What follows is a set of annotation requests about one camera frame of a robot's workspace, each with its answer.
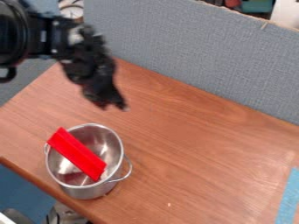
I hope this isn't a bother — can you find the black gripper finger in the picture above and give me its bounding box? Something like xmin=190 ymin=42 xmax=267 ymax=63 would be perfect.
xmin=102 ymin=83 xmax=130 ymax=111
xmin=82 ymin=82 xmax=108 ymax=110

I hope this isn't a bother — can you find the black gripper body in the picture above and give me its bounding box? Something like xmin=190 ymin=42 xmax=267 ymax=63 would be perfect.
xmin=59 ymin=25 xmax=116 ymax=88

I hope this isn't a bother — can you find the red rectangular block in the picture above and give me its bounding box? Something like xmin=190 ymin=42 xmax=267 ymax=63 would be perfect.
xmin=47 ymin=127 xmax=108 ymax=181

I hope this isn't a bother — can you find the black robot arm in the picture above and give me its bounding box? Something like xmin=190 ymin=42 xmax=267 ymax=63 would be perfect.
xmin=0 ymin=0 xmax=128 ymax=111

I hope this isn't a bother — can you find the metal pot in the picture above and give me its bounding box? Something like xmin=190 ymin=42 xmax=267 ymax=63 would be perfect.
xmin=44 ymin=123 xmax=134 ymax=200

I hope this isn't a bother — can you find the grey fabric partition panel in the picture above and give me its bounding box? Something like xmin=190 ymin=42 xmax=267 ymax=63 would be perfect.
xmin=84 ymin=0 xmax=299 ymax=125

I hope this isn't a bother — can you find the white wall clock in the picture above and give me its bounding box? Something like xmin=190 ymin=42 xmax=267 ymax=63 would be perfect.
xmin=59 ymin=0 xmax=84 ymax=19

